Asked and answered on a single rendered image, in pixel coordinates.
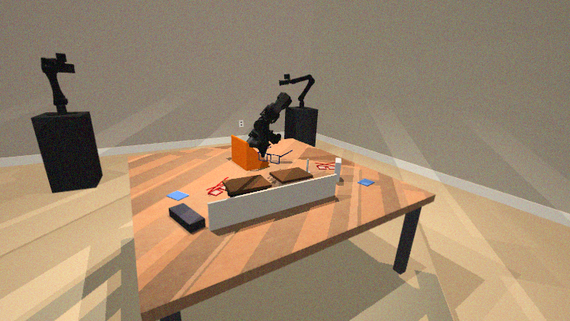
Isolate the long white flat panel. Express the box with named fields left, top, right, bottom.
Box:
left=207, top=174, right=337, bottom=231

